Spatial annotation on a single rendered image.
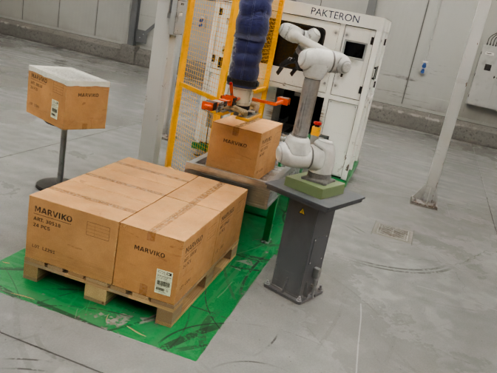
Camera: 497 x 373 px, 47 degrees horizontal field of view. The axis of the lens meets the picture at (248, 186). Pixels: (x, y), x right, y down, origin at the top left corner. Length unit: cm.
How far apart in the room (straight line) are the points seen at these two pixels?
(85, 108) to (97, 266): 178
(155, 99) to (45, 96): 94
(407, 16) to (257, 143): 884
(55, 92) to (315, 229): 239
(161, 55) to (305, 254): 231
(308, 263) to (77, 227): 151
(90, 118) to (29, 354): 236
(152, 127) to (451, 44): 855
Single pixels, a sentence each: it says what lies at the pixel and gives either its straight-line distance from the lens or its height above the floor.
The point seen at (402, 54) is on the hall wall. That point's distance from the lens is 1275.
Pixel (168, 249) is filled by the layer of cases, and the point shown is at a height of 47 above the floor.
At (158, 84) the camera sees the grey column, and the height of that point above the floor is 102.
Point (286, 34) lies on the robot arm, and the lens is 397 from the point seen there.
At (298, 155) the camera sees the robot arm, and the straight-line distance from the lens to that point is 358.
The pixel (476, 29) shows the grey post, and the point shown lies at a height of 203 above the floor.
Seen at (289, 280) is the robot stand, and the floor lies 11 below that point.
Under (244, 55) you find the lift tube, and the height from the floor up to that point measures 149.
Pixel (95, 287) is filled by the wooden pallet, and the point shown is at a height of 10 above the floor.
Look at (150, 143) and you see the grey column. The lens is 531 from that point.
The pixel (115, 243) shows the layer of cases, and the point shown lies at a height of 41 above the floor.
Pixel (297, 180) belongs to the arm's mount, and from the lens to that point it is 368.
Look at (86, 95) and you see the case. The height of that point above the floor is 91.
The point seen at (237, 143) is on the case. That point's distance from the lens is 430.
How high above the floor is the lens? 180
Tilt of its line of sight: 17 degrees down
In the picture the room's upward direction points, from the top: 11 degrees clockwise
